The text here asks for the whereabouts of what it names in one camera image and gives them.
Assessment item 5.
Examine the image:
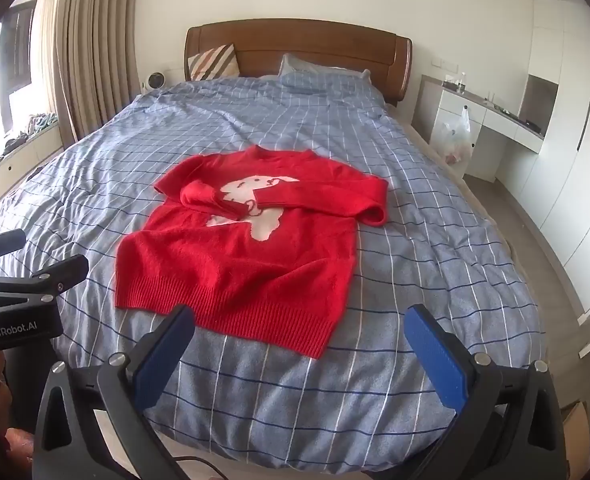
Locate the white desk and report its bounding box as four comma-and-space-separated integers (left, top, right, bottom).
412, 74, 546, 183

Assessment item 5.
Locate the black cable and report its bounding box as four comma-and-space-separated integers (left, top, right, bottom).
172, 454, 226, 480

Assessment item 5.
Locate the blue checked pillow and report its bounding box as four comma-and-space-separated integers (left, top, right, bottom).
279, 52, 373, 95

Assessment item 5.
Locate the small round bedside device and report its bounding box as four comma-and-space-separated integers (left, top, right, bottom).
142, 71, 168, 95

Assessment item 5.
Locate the pile of clothes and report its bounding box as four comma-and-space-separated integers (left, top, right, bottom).
0, 112, 58, 181

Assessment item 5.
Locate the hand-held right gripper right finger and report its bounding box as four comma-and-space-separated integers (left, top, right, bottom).
405, 302, 568, 480

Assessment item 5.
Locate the white window bench cabinet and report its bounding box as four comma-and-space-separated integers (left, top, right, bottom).
0, 122, 66, 201

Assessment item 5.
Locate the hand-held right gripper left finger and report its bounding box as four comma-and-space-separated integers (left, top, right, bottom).
34, 304, 196, 480

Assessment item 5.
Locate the blue checked duvet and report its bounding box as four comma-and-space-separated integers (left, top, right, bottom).
0, 76, 546, 473

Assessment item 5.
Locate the wooden headboard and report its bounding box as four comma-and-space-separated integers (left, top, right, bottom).
184, 20, 413, 108

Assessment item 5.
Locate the beige curtain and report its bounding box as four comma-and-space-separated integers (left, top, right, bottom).
40, 0, 148, 148

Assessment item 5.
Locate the striped cushion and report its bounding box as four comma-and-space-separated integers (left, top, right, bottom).
187, 42, 240, 81

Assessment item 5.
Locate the window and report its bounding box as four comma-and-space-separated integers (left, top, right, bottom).
0, 2, 40, 161

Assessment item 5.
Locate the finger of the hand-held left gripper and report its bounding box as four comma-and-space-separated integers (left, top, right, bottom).
0, 228, 28, 273
0, 254, 90, 295

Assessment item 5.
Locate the red knitted sweater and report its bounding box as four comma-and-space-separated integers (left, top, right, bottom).
115, 145, 390, 360

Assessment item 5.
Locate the white plastic bag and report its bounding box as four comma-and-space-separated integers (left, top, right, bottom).
432, 107, 473, 166

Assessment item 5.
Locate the white wardrobe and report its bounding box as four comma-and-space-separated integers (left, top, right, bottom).
495, 0, 590, 356

